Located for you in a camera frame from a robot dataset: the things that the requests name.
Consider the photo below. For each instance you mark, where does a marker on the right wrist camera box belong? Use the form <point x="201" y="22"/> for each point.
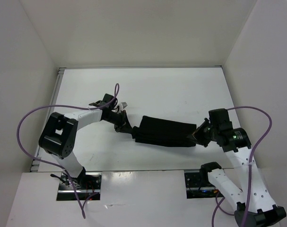
<point x="219" y="119"/>

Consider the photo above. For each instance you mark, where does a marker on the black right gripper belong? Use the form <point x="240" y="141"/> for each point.
<point x="197" y="134"/>

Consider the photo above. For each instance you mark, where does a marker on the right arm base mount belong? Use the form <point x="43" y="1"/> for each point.
<point x="197" y="188"/>

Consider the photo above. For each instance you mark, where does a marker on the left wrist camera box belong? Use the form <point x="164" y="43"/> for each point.
<point x="113" y="104"/>

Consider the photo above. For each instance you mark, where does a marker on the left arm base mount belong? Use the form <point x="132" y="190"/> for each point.
<point x="88" y="191"/>

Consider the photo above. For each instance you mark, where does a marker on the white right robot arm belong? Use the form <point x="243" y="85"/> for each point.
<point x="252" y="203"/>

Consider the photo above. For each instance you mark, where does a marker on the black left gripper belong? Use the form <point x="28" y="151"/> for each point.
<point x="123" y="126"/>

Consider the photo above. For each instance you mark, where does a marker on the black skirt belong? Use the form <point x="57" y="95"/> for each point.
<point x="164" y="133"/>

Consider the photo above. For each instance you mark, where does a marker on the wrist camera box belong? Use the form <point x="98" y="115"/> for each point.
<point x="113" y="104"/>
<point x="219" y="119"/>

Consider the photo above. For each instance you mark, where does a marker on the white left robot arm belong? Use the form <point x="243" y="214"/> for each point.
<point x="59" y="135"/>

